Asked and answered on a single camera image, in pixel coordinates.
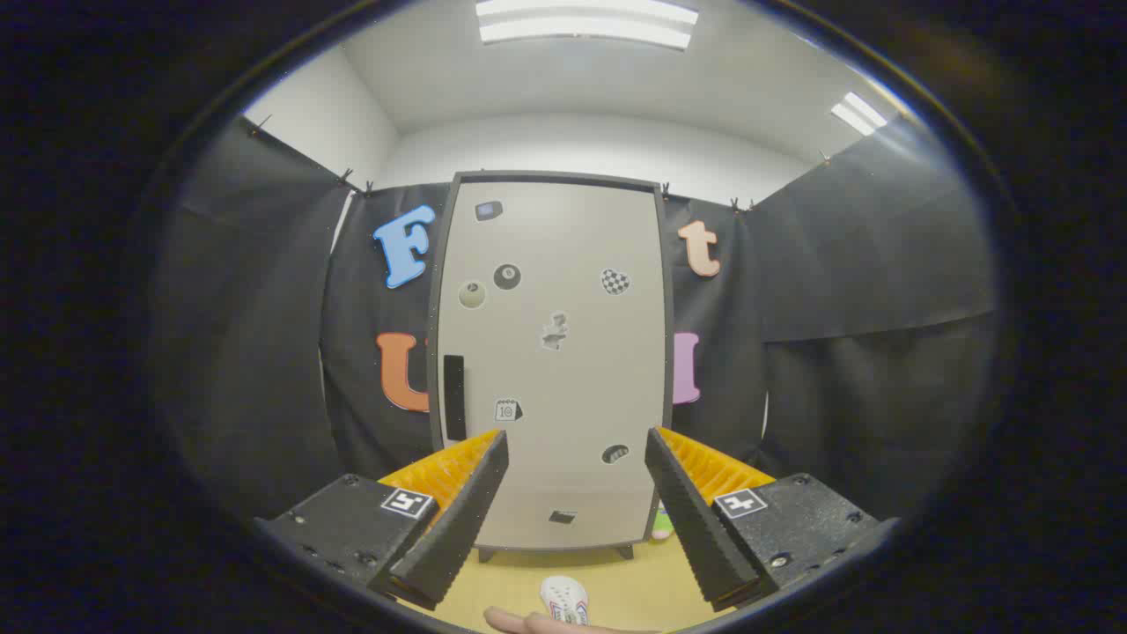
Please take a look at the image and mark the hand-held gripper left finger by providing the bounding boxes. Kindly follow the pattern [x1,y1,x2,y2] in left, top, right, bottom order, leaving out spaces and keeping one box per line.
[254,430,510,611]

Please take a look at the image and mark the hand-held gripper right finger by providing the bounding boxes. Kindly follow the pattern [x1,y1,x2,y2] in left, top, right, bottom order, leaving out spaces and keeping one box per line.
[645,427,901,613]

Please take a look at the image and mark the white striped shoe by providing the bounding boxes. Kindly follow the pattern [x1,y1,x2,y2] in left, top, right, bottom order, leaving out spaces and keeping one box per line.
[540,575,589,626]

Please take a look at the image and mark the black door handle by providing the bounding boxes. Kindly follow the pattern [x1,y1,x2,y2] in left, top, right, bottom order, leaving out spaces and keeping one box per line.
[443,355,468,441]

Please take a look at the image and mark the grey shoe cabinet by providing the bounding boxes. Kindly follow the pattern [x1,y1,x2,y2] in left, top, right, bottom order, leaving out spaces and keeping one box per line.
[428,171,675,563]

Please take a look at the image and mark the black backdrop cloth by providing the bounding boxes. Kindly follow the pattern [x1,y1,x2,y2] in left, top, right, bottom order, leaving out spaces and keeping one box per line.
[150,114,1000,529]

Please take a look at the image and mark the small ceiling light panel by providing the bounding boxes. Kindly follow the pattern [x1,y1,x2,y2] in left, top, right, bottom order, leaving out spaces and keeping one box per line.
[830,91,888,137]

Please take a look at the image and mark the long ceiling light panel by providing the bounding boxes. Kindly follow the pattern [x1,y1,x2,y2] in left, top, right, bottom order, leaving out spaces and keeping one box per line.
[475,0,699,51]

